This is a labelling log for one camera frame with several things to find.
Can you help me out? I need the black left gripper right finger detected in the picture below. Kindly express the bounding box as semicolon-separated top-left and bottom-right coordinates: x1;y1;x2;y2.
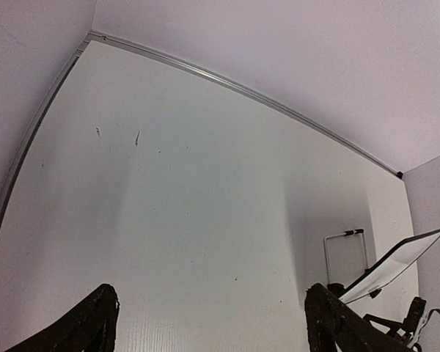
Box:
304;283;410;351

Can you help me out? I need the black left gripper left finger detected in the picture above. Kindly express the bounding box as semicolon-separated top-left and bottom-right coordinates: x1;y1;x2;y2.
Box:
9;283;120;351

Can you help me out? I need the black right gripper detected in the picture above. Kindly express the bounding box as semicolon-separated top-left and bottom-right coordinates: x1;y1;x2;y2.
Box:
363;297;428;351

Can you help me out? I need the white whiteboard with black frame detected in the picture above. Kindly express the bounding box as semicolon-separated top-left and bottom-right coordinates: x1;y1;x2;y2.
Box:
340;228;440;304

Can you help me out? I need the aluminium table edge rail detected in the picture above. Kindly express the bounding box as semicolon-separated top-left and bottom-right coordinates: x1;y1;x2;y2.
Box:
0;31;404;257

